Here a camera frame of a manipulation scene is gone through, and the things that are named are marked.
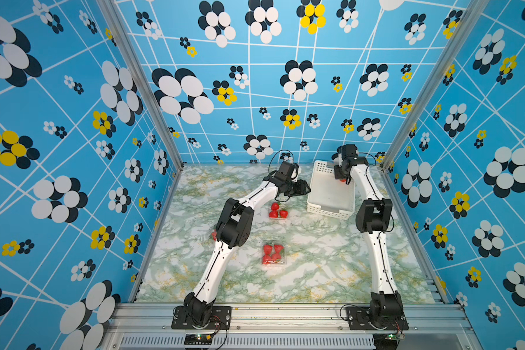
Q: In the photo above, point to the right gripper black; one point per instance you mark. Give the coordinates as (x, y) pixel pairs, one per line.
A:
(337, 174)

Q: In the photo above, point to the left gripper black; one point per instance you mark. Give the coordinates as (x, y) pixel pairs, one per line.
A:
(301, 187)

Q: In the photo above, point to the white perforated plastic basket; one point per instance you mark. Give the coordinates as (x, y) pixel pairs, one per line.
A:
(329, 196)

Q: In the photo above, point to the clear plastic clamshell container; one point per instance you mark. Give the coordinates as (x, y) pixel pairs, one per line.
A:
(282, 253)

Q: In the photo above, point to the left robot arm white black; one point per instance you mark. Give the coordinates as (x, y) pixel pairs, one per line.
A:
(233, 229)

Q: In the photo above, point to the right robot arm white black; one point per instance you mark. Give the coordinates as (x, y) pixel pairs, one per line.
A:
(372, 220)

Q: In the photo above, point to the green circuit board right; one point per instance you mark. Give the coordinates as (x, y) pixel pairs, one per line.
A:
(387, 341)

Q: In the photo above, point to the green circuit board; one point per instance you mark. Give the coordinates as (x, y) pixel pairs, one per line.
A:
(198, 340)
(387, 341)

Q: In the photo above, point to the green circuit board left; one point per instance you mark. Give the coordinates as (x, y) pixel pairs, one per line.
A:
(198, 340)

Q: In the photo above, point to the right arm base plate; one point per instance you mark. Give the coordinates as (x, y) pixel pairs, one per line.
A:
(361, 318)

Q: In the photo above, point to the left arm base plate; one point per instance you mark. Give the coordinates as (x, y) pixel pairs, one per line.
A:
(216, 318)

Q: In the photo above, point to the right aluminium corner post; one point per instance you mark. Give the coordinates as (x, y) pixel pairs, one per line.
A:
(471, 16)

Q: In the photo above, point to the aluminium corner post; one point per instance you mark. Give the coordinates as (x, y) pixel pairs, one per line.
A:
(115, 23)
(471, 16)

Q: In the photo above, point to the aluminium front rail frame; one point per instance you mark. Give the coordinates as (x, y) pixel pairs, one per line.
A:
(289, 326)

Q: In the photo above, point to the left aluminium corner post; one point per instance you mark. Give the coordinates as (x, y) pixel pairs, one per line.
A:
(115, 23)

